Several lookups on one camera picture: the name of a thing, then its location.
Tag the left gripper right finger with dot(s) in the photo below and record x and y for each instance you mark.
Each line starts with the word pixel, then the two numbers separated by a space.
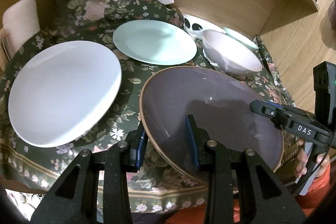
pixel 262 196

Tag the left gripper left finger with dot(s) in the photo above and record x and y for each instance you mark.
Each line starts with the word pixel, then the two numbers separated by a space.
pixel 73 197

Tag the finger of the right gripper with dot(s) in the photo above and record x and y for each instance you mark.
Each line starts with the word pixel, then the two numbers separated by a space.
pixel 274 106
pixel 259 108

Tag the dark purple plate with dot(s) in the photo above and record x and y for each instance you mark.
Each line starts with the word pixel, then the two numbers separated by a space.
pixel 219 104

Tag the pink bowl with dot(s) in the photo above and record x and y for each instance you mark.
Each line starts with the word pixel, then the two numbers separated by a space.
pixel 229 55

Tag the mint green bowl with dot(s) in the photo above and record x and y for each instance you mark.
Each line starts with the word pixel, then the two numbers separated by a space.
pixel 241 38

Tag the white plate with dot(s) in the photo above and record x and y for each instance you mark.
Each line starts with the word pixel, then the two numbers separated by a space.
pixel 62 92

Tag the white bowl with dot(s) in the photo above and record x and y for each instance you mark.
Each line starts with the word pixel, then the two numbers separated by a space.
pixel 194 26

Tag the mint green plate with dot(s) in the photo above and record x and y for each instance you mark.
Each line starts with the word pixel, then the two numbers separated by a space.
pixel 154 42

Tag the pink striped curtain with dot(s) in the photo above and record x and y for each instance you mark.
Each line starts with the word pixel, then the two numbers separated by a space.
pixel 327 27

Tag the floral green cloth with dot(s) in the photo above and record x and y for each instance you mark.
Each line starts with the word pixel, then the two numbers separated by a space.
pixel 157 187

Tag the pink mug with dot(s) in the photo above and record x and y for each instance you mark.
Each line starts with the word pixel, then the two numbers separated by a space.
pixel 19 23

